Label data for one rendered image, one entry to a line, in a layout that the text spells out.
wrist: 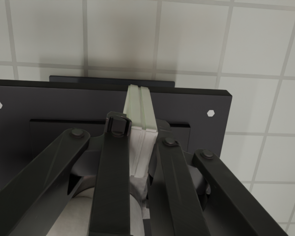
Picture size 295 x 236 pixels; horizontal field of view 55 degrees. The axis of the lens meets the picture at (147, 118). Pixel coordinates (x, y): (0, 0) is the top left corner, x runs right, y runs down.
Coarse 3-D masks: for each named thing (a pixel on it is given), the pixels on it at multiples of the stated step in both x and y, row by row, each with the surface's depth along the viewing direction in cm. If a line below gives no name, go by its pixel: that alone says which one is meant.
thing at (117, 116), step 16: (112, 128) 14; (128, 128) 14; (112, 144) 13; (128, 144) 13; (112, 160) 12; (128, 160) 12; (96, 176) 12; (112, 176) 11; (128, 176) 11; (96, 192) 10; (112, 192) 10; (128, 192) 10; (96, 208) 9; (112, 208) 9; (128, 208) 9; (96, 224) 8; (112, 224) 8; (128, 224) 9
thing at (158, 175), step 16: (160, 144) 14; (176, 144) 14; (160, 160) 12; (176, 160) 13; (160, 176) 12; (176, 176) 11; (160, 192) 11; (176, 192) 10; (192, 192) 11; (160, 208) 11; (176, 208) 10; (192, 208) 10; (160, 224) 10; (176, 224) 9; (192, 224) 9
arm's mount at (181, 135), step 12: (36, 120) 56; (48, 120) 56; (60, 120) 56; (72, 120) 57; (36, 132) 56; (48, 132) 56; (60, 132) 57; (96, 132) 57; (180, 132) 58; (36, 144) 57; (48, 144) 58; (36, 156) 58; (144, 228) 68
